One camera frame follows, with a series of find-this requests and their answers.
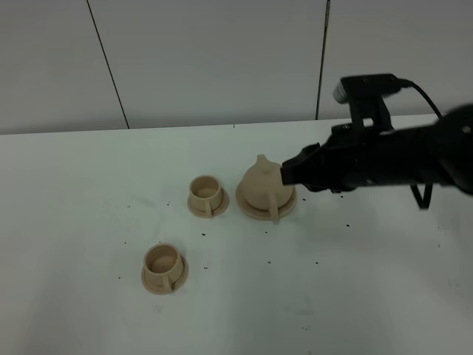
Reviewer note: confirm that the beige teacup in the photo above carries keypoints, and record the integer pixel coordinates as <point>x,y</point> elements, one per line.
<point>207,198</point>
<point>165,269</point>

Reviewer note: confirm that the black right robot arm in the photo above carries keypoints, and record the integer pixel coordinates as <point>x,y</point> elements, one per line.
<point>451,141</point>

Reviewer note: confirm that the beige teacup far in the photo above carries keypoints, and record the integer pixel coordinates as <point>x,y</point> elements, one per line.
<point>207,198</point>

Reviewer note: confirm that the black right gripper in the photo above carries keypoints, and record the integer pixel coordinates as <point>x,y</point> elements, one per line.
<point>350,160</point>

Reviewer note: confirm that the beige teacup near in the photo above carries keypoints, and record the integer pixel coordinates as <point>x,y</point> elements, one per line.
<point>165,269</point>

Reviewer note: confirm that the beige teapot saucer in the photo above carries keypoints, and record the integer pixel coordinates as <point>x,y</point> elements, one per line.
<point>270,211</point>

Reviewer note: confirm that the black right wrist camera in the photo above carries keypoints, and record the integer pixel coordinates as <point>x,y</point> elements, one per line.
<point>365,96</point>

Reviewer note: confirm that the beige teapot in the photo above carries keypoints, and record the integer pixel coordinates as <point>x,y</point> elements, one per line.
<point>264,178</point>

